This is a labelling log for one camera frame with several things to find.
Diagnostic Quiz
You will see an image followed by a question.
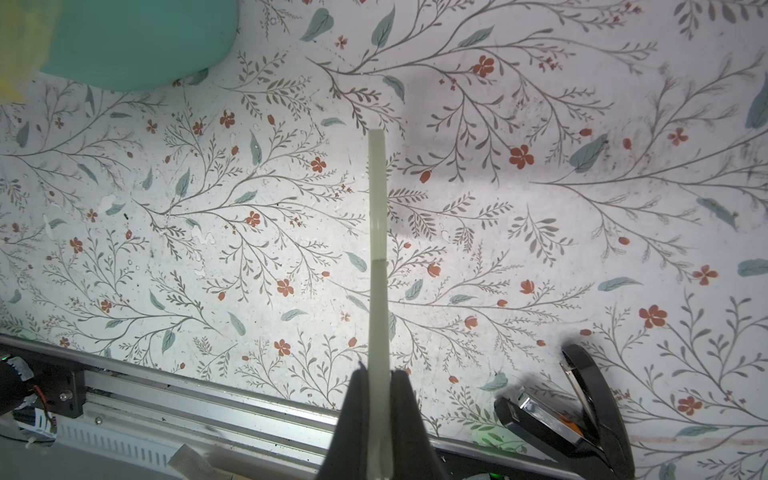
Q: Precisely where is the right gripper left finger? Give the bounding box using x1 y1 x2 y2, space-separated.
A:
316 366 369 480

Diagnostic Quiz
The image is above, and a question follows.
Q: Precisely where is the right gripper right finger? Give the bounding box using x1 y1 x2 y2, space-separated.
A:
390 370 446 480

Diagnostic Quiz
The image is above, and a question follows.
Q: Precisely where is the light green hand brush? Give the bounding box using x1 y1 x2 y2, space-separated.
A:
367 130 394 479

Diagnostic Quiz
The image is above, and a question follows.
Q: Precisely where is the green bin with bag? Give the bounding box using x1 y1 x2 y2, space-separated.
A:
1 1 239 104

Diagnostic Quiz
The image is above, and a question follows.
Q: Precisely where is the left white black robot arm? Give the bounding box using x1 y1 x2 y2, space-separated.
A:
1 352 86 447

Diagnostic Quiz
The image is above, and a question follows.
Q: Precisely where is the black stapler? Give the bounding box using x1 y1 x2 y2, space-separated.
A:
494 344 636 479

